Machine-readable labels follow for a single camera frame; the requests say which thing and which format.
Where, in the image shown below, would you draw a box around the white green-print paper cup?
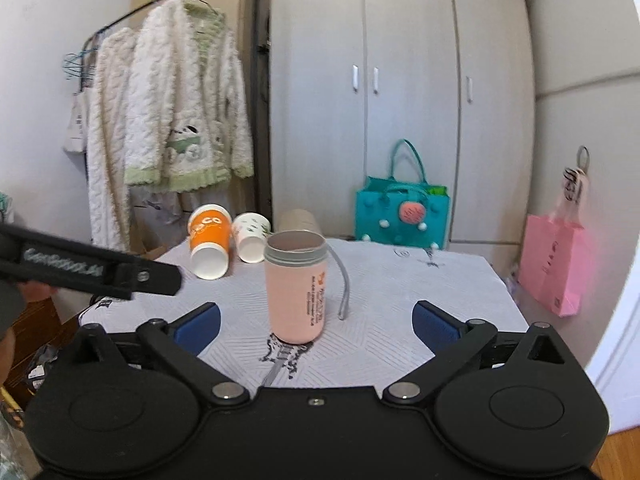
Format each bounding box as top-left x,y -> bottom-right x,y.
231,212 -> 272,264

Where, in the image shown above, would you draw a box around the white knit robe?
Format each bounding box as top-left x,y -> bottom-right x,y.
86,27 -> 138,253

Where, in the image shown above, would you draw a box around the white fleece jacket green trim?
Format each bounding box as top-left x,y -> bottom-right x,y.
122,0 -> 256,193

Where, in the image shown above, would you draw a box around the brown wooden cabinet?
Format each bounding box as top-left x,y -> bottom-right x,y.
0,295 -> 63,411

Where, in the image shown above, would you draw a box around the blue wire hangers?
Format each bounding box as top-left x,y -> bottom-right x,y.
62,40 -> 98,82

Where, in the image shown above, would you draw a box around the person's left hand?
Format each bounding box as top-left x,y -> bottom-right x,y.
17,281 -> 57,297

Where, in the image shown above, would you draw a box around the grey wardrobe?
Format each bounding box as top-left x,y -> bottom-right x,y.
270,0 -> 538,248

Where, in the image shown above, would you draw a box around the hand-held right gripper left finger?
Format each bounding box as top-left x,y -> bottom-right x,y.
70,301 -> 251,408

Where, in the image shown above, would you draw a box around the beige paper cup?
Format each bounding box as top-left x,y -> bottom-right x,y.
276,208 -> 322,237

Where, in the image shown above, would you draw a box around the white patterned tablecloth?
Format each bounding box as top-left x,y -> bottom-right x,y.
80,237 -> 531,391

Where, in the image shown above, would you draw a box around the black clothes rack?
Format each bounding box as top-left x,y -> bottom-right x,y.
80,0 -> 272,221

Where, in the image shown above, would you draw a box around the pink cup with grey strap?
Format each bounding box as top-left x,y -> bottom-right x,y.
263,230 -> 349,345

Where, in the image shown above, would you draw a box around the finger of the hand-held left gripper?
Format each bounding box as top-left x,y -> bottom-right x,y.
102,255 -> 182,302

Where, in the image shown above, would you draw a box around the pink paper bag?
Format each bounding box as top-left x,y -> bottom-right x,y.
517,166 -> 593,318

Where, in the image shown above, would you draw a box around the grey printed pants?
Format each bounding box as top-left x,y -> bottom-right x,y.
127,182 -> 256,256

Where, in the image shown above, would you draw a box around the teal felt tote bag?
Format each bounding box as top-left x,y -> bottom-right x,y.
355,139 -> 451,251

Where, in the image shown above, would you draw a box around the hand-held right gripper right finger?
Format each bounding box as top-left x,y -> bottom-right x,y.
382,300 -> 576,406

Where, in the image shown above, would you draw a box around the orange paper cup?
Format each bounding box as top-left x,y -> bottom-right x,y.
187,204 -> 234,281

